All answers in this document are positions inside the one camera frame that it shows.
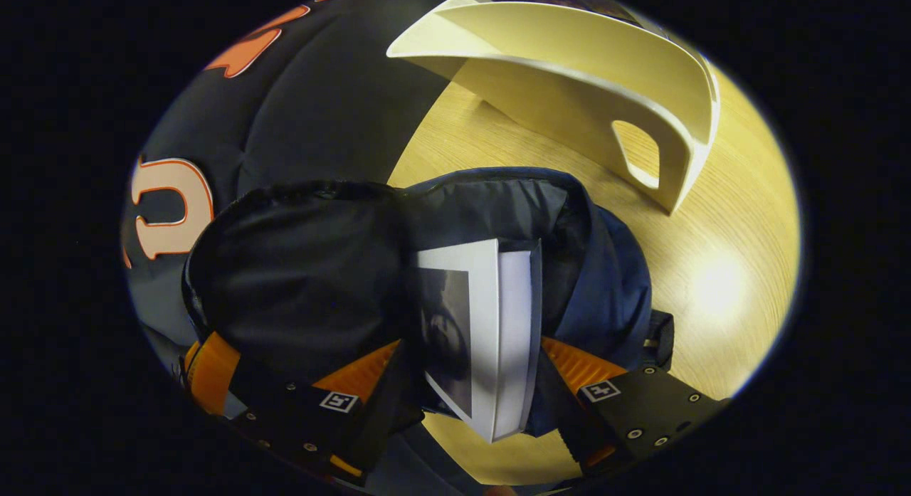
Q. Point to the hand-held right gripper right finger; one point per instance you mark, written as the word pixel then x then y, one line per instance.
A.
pixel 569 425

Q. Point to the blue schoolbag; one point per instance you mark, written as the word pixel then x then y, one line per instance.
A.
pixel 306 268

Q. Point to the grey portrait cover book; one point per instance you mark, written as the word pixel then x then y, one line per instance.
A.
pixel 491 325

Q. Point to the white bookshelf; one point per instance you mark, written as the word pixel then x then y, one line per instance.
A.
pixel 569 90

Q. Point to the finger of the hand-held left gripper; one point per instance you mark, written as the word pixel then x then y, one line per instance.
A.
pixel 210 375

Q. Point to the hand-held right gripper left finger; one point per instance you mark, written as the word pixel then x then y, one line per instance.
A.
pixel 384 418

